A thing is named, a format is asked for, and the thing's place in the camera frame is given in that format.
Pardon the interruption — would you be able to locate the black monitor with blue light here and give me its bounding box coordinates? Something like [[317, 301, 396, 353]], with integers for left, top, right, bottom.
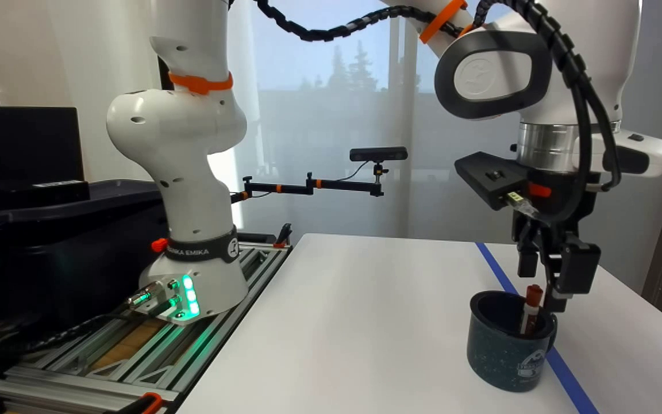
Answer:
[[0, 103, 86, 191]]

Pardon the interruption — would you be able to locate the blue tape strip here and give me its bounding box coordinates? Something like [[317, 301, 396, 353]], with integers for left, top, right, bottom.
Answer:
[[473, 243, 603, 414]]

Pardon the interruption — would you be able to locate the dark green mug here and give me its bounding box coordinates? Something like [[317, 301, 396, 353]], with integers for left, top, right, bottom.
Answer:
[[465, 289, 560, 393]]

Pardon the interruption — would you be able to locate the aluminium rail base frame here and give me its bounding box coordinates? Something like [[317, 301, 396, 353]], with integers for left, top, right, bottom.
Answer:
[[0, 229, 295, 414]]

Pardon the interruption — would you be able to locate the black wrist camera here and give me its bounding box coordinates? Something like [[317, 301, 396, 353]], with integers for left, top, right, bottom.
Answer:
[[452, 149, 538, 215]]

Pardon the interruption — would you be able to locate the orange black clamp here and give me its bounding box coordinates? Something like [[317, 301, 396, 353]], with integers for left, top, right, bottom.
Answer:
[[135, 392, 167, 414], [271, 222, 295, 253]]

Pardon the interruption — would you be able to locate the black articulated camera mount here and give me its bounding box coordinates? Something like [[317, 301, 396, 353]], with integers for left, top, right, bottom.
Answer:
[[227, 161, 388, 207]]

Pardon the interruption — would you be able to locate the black storage bin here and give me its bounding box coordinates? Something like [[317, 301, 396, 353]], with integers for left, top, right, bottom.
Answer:
[[0, 178, 170, 379]]

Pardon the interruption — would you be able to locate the black corrugated cable conduit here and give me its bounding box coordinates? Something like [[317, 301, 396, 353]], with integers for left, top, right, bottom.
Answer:
[[252, 0, 625, 225]]

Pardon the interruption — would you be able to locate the wooden plank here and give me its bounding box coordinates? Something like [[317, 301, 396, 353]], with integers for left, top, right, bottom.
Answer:
[[88, 319, 165, 376]]

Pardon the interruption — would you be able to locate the black stereo camera bar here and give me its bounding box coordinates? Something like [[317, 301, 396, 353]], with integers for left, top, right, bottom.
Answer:
[[347, 145, 410, 167]]

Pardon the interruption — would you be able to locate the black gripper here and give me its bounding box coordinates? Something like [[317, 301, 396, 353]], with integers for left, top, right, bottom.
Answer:
[[510, 168, 605, 316]]

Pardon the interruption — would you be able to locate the red capped sharpie marker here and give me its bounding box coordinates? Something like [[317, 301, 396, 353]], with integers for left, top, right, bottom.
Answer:
[[519, 283, 545, 338]]

